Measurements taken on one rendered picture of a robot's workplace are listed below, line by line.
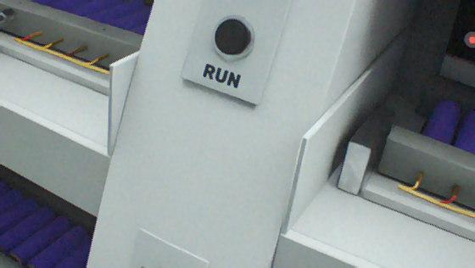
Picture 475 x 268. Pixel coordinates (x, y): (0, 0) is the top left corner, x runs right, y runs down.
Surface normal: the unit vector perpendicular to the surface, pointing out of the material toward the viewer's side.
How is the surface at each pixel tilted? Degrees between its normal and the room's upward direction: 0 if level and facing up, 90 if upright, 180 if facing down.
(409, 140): 20
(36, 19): 110
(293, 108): 90
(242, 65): 90
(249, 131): 90
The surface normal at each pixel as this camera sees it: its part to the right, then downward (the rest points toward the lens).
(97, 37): -0.44, 0.40
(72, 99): 0.14, -0.85
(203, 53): -0.39, 0.07
